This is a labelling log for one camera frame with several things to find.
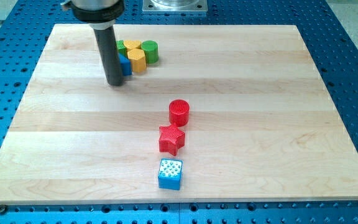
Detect red star block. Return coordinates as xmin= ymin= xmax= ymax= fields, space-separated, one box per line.
xmin=158 ymin=123 xmax=185 ymax=156

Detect green cylinder block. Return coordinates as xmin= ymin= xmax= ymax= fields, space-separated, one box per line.
xmin=141 ymin=40 xmax=159 ymax=64

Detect blue cube block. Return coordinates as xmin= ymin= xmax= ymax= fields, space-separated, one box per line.
xmin=158 ymin=158 xmax=183 ymax=190

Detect wooden board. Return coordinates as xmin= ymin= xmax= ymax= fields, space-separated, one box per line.
xmin=0 ymin=24 xmax=358 ymax=205

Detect blue triangle block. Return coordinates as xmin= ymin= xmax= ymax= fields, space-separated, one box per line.
xmin=119 ymin=54 xmax=132 ymax=77

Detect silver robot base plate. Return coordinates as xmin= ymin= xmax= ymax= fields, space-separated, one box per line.
xmin=142 ymin=0 xmax=208 ymax=12

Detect green block behind stick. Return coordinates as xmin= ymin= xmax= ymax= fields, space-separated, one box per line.
xmin=116 ymin=40 xmax=127 ymax=57

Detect red cylinder block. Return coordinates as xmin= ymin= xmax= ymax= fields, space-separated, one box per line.
xmin=168 ymin=99 xmax=190 ymax=127

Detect yellow heart block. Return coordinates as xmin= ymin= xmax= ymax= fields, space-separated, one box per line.
xmin=123 ymin=40 xmax=142 ymax=51

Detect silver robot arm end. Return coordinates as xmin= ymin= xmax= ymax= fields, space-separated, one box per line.
xmin=60 ymin=0 xmax=125 ymax=30

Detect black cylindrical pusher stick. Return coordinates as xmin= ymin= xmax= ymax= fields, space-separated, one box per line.
xmin=94 ymin=27 xmax=124 ymax=86

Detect yellow hexagon block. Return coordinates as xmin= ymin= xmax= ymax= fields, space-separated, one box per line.
xmin=127 ymin=49 xmax=147 ymax=73

